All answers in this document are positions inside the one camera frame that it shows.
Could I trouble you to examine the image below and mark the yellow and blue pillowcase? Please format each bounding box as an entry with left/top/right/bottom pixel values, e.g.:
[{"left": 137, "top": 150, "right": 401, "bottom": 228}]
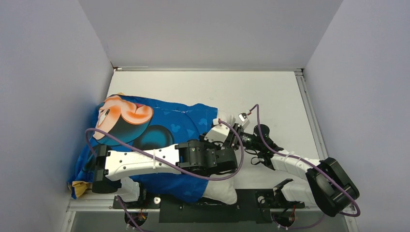
[{"left": 68, "top": 94, "right": 218, "bottom": 199}]

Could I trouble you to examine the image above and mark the white pillow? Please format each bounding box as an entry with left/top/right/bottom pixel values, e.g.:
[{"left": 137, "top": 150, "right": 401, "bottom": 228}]
[{"left": 202, "top": 110, "right": 237, "bottom": 205}]

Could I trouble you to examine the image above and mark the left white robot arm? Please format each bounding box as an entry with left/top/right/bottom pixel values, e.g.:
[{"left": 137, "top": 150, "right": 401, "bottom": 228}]
[{"left": 92, "top": 141, "right": 240, "bottom": 208}]

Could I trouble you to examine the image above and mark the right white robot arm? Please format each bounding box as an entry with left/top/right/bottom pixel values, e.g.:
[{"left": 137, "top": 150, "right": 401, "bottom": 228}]
[{"left": 233, "top": 123, "right": 360, "bottom": 217}]

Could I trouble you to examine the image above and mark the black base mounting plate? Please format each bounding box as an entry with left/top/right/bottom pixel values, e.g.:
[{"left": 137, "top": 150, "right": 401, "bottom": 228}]
[{"left": 112, "top": 189, "right": 305, "bottom": 223}]

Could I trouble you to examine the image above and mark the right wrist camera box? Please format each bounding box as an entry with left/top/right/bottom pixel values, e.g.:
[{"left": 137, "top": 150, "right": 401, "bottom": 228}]
[{"left": 238, "top": 112, "right": 250, "bottom": 129}]

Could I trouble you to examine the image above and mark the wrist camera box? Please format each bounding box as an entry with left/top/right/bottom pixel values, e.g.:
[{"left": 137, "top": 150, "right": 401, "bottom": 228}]
[
  {"left": 238, "top": 112, "right": 250, "bottom": 129},
  {"left": 205, "top": 118, "right": 230, "bottom": 142}
]

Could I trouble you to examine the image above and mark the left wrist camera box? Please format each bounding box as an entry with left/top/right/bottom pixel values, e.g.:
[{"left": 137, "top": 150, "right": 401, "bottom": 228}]
[{"left": 205, "top": 118, "right": 230, "bottom": 142}]

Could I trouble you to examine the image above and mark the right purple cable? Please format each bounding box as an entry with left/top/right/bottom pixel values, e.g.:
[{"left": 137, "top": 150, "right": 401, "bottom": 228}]
[{"left": 248, "top": 104, "right": 361, "bottom": 231}]

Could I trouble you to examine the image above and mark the purple cable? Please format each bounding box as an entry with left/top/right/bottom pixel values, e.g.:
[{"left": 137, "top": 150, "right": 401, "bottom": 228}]
[
  {"left": 248, "top": 104, "right": 361, "bottom": 231},
  {"left": 85, "top": 119, "right": 245, "bottom": 232}
]

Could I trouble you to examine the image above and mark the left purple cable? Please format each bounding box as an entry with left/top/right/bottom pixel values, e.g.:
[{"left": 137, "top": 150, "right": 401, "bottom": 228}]
[{"left": 85, "top": 119, "right": 245, "bottom": 232}]

